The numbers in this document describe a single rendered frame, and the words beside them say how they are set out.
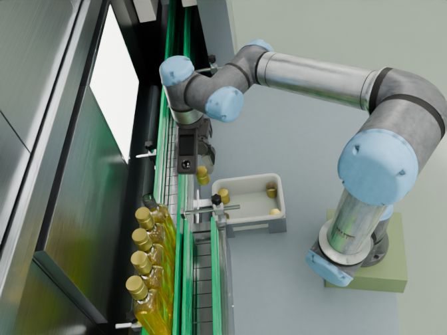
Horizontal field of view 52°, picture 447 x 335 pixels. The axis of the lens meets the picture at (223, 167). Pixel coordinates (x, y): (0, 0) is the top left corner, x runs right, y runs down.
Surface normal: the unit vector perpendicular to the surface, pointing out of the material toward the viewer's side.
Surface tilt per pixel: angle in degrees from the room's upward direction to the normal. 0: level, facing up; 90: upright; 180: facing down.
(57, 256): 90
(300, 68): 28
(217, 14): 90
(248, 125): 0
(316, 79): 48
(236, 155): 0
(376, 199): 81
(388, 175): 86
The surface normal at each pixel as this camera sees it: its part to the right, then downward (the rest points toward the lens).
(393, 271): -0.13, -0.61
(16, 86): 0.99, -0.12
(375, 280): -0.15, 0.77
